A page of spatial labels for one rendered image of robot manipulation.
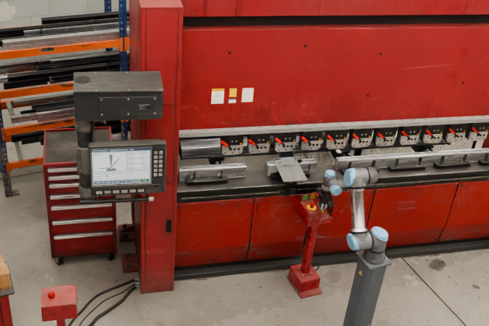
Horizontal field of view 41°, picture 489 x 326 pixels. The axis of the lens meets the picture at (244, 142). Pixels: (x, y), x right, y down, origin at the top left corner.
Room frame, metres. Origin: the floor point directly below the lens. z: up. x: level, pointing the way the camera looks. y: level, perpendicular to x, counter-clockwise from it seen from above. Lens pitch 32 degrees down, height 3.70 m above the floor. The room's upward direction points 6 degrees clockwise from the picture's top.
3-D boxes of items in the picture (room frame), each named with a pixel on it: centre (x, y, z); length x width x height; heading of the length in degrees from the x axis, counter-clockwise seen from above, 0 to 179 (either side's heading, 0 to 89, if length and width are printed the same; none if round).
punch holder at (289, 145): (4.14, -0.29, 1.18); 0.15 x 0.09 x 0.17; 106
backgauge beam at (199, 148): (4.55, -0.61, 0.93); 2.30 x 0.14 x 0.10; 106
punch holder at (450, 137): (4.53, -1.64, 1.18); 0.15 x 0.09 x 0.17; 106
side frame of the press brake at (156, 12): (4.04, 0.67, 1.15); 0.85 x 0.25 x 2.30; 16
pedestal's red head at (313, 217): (3.90, -0.58, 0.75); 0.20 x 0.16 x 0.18; 116
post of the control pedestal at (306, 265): (3.90, -0.58, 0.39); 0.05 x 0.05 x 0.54; 26
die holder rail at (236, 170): (3.99, 0.21, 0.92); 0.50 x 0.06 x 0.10; 106
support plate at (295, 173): (4.00, -0.36, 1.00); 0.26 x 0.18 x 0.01; 16
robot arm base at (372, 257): (3.39, -0.94, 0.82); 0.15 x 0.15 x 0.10
